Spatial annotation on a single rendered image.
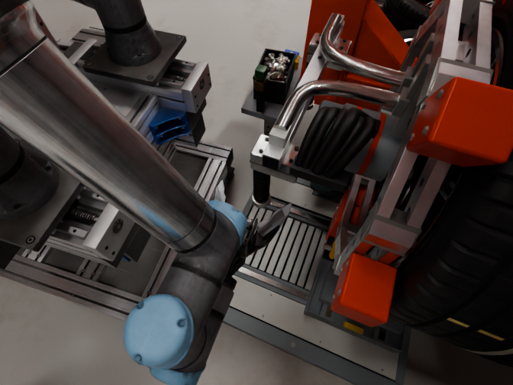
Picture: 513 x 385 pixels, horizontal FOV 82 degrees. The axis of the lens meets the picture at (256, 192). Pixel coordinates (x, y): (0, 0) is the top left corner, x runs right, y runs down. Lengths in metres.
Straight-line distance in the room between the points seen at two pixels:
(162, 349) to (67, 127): 0.23
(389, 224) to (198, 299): 0.28
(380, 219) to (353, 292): 0.13
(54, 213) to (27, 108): 0.46
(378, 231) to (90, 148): 0.37
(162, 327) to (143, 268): 0.92
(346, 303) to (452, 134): 0.28
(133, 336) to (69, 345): 1.19
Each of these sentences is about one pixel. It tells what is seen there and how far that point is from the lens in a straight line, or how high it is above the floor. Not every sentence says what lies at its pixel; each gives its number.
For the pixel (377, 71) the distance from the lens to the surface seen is 0.61.
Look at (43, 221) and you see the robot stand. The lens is 0.73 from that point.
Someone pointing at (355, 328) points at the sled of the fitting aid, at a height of 0.18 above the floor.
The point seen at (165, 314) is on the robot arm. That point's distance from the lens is 0.37.
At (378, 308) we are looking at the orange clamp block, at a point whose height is 0.88.
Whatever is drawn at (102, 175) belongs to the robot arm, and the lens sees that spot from 0.30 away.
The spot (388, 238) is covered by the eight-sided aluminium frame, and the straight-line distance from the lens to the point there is 0.46.
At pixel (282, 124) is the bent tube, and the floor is 1.01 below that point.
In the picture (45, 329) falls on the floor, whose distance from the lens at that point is 1.63.
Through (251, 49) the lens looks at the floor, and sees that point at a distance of 2.44.
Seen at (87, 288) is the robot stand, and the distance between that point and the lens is 1.32.
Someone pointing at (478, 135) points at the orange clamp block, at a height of 1.14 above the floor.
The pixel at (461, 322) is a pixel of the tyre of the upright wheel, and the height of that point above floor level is 0.91.
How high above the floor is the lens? 1.36
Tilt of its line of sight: 60 degrees down
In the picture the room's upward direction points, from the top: straight up
